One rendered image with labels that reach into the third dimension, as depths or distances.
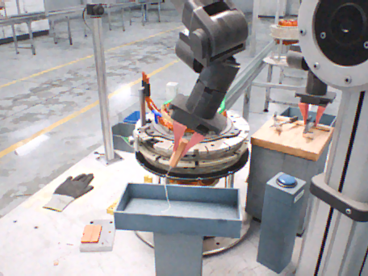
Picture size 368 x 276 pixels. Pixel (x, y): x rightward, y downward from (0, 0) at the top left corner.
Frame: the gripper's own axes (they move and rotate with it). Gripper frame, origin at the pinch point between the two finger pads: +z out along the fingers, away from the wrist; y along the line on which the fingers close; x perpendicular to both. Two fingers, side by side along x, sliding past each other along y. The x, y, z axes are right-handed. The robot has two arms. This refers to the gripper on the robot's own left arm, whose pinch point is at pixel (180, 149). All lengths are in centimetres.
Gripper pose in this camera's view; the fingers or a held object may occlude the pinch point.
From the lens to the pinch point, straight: 65.8
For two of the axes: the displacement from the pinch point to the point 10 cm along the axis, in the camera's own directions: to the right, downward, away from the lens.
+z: -4.0, 8.0, 4.6
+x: -2.6, 3.8, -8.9
